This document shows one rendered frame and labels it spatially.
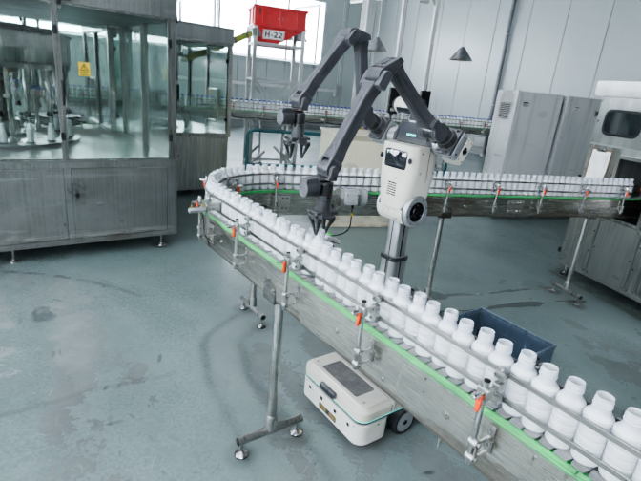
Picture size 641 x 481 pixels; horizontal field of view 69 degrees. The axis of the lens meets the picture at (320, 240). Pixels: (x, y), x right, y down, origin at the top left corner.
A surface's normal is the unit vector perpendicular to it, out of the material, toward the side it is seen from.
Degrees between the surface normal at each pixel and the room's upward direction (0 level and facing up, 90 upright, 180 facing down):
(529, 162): 90
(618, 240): 90
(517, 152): 90
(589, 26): 90
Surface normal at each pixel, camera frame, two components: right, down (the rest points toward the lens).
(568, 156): 0.29, 0.33
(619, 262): -0.95, 0.01
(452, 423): -0.82, 0.11
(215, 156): 0.57, 0.32
